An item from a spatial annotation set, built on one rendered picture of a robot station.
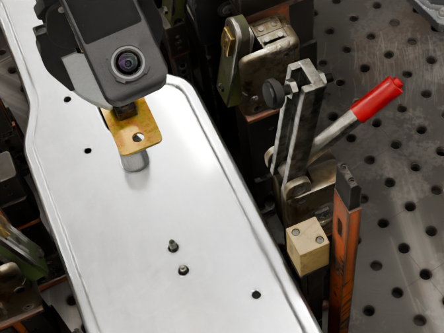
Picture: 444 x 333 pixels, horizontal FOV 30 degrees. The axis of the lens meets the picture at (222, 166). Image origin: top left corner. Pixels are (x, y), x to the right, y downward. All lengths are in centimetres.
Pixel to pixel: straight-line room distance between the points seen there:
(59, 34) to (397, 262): 75
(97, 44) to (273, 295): 42
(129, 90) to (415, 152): 85
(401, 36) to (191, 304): 74
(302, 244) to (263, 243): 8
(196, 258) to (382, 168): 48
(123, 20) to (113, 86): 4
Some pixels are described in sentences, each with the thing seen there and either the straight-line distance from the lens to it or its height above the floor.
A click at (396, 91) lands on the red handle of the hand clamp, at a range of 84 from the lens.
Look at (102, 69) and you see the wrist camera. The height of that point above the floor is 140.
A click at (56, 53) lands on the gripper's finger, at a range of 63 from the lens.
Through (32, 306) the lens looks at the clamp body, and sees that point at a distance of 99.
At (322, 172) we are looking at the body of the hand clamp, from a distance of 89.
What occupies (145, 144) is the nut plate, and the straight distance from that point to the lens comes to 68.
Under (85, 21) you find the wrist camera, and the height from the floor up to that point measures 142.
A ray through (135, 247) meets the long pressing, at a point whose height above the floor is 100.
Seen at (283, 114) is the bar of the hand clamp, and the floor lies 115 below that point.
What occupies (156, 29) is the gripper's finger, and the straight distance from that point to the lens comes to 64.
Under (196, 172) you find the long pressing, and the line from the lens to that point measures 96.
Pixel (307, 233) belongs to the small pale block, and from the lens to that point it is 84.
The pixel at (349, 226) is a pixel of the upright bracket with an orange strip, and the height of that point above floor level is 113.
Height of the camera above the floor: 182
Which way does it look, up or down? 58 degrees down
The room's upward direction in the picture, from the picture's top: 10 degrees counter-clockwise
